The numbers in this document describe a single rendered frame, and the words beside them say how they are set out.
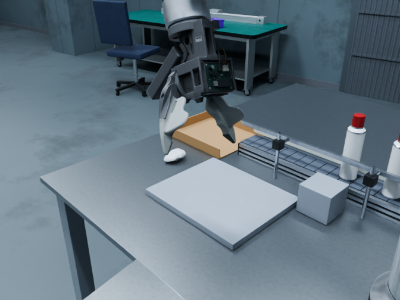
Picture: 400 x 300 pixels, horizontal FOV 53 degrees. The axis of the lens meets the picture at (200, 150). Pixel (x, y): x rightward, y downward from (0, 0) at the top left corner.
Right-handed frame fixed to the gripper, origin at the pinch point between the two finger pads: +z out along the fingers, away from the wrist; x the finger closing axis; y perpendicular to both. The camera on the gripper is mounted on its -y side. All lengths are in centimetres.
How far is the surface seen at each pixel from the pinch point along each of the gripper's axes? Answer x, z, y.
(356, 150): 65, 8, -8
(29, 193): 40, 16, -237
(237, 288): 16.1, 32.3, -13.8
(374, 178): 57, 15, 0
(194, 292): 8.3, 31.3, -19.2
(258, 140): 67, 1, -47
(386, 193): 66, 21, -2
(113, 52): 182, -114, -340
